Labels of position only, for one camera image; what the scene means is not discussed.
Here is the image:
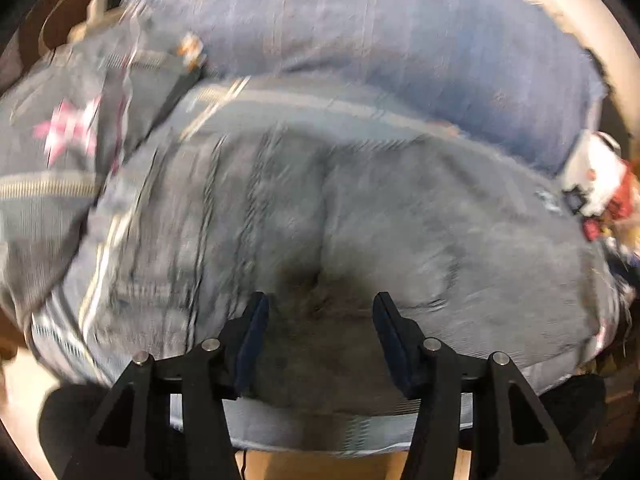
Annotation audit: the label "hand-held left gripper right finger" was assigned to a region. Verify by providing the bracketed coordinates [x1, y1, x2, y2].
[372, 291, 581, 480]

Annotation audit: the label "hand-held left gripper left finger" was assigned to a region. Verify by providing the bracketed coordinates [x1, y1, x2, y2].
[62, 291, 271, 480]

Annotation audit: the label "grey denim pants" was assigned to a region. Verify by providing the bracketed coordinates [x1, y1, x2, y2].
[210, 127, 608, 411]

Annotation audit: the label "grey star-printed bed sheet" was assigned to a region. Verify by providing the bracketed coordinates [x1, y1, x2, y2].
[27, 77, 623, 456]

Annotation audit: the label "grey star-printed quilt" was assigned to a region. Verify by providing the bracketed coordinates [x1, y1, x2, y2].
[0, 30, 206, 321]

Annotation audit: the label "white box with orange logo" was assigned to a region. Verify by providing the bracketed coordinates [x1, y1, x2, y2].
[560, 132, 626, 216]

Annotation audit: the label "pile of colourful packets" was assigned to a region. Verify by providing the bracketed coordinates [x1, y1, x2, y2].
[602, 160, 640, 261]

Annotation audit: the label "blue plaid pillow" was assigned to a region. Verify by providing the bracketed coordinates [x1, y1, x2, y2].
[125, 0, 608, 176]

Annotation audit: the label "brown wooden nightstand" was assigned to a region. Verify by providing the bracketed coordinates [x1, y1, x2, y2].
[10, 0, 126, 61]

